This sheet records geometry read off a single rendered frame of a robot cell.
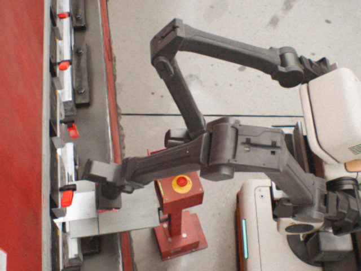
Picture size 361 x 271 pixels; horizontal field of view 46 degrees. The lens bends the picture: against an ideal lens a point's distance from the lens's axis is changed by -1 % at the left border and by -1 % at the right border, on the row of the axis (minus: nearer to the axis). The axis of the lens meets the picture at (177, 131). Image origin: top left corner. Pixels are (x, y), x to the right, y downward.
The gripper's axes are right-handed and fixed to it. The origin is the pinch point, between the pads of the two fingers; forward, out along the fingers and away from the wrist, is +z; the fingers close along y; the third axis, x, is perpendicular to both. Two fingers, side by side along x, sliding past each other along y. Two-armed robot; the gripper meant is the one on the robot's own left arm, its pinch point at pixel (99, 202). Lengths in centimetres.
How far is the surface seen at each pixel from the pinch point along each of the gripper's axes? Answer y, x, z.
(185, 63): -132, 91, 69
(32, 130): 1.8, -27.9, -38.5
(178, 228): -14, 61, 58
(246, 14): -172, 136, 46
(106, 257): 13.1, 5.9, 12.3
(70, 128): -14.7, -13.0, -15.6
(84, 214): 2.9, -3.7, 3.1
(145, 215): 5.6, 12.2, -5.0
